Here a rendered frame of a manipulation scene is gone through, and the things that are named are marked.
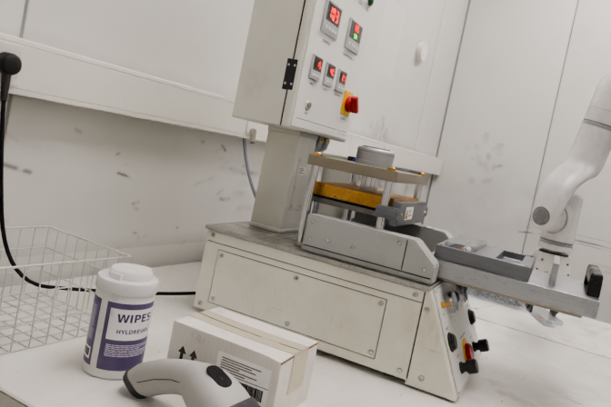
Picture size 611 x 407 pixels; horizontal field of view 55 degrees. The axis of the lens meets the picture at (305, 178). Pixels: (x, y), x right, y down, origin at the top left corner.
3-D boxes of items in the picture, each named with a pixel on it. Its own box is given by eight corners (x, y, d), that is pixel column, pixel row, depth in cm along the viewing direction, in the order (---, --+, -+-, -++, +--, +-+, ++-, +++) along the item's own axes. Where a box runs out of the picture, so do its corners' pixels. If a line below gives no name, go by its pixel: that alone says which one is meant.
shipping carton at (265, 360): (158, 378, 86) (170, 318, 85) (212, 358, 97) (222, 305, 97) (265, 429, 77) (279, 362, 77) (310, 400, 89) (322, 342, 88)
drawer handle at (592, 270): (585, 294, 99) (591, 272, 99) (583, 282, 113) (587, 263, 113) (598, 298, 99) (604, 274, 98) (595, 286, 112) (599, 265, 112)
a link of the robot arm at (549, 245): (567, 242, 162) (565, 253, 162) (535, 235, 162) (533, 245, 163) (580, 246, 154) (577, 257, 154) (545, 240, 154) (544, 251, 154)
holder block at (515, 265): (433, 257, 107) (435, 243, 107) (452, 248, 126) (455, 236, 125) (527, 282, 101) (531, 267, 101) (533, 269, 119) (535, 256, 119)
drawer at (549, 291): (418, 275, 107) (426, 233, 107) (441, 263, 127) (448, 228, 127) (595, 324, 96) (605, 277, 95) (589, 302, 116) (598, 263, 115)
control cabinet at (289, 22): (209, 224, 119) (271, -94, 116) (281, 219, 149) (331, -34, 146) (281, 244, 112) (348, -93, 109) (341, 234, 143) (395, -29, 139)
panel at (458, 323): (457, 398, 100) (432, 289, 102) (480, 355, 127) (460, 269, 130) (469, 397, 99) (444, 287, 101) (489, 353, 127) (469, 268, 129)
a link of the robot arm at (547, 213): (598, 121, 142) (549, 236, 148) (625, 132, 152) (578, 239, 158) (565, 111, 149) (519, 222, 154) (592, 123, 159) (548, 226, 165)
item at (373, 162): (271, 193, 117) (284, 128, 116) (328, 193, 145) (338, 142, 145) (387, 221, 107) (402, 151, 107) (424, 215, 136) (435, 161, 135)
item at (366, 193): (308, 200, 117) (317, 153, 117) (345, 200, 138) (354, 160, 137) (390, 220, 110) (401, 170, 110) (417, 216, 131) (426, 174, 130)
